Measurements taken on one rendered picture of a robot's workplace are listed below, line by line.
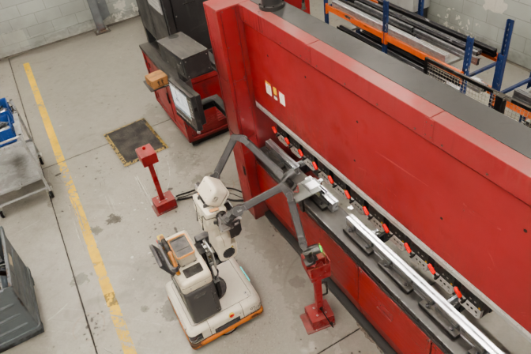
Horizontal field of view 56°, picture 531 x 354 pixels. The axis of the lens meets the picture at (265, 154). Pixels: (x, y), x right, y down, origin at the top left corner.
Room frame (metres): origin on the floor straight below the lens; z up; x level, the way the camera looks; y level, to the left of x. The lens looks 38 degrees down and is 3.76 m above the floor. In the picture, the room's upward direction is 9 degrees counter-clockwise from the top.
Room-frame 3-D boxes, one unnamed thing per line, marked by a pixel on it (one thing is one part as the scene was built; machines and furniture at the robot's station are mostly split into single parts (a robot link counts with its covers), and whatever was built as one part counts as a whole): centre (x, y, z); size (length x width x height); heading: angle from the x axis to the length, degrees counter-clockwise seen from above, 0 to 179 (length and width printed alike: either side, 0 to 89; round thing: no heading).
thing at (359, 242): (2.43, -0.58, 0.89); 0.30 x 0.05 x 0.03; 25
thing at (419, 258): (1.94, -0.87, 1.26); 0.15 x 0.09 x 0.17; 25
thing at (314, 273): (2.40, -0.25, 0.75); 0.20 x 0.16 x 0.18; 13
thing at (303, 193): (2.94, -0.25, 1.00); 0.26 x 0.18 x 0.01; 115
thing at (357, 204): (2.48, -0.62, 1.26); 0.15 x 0.09 x 0.17; 25
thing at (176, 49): (3.94, 0.57, 1.53); 0.51 x 0.25 x 0.85; 29
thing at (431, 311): (1.70, -0.92, 0.89); 0.30 x 0.05 x 0.03; 25
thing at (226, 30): (3.96, -0.13, 1.15); 0.85 x 0.25 x 2.30; 115
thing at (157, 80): (5.11, 1.11, 1.04); 0.30 x 0.26 x 0.12; 23
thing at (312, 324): (2.39, -0.22, 0.06); 0.25 x 0.20 x 0.12; 103
